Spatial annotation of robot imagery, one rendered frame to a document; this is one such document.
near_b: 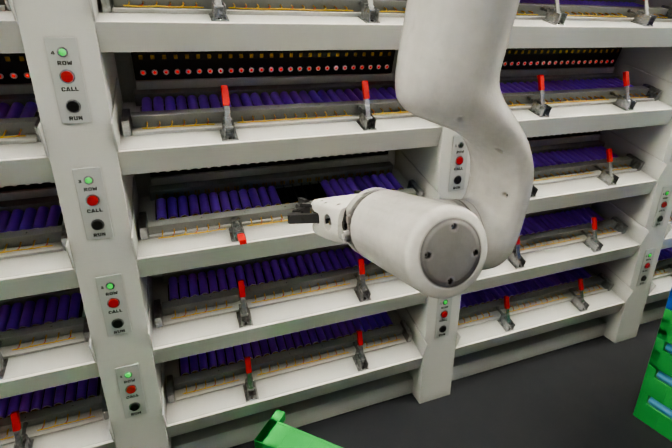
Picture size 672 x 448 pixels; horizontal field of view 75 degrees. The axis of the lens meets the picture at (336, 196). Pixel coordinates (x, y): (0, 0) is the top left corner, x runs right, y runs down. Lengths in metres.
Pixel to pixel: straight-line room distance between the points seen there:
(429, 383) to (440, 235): 0.90
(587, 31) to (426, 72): 0.81
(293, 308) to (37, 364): 0.48
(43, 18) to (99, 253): 0.37
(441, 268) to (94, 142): 0.58
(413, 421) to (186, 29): 1.01
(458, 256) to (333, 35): 0.52
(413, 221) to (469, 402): 0.98
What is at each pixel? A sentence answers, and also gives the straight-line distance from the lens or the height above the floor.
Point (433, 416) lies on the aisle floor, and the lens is 1.26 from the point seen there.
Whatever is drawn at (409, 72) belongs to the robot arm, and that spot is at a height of 0.88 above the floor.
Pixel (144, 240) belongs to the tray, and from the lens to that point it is 0.88.
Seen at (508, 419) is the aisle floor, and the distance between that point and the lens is 1.31.
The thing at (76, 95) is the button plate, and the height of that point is 0.82.
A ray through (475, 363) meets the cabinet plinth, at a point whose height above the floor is 0.04.
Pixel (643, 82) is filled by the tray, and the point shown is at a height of 0.79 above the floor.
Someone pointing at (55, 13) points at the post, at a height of 0.93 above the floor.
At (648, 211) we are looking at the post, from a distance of 1.50.
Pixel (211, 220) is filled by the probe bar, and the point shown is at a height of 0.57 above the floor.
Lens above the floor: 0.90
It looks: 20 degrees down
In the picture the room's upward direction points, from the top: straight up
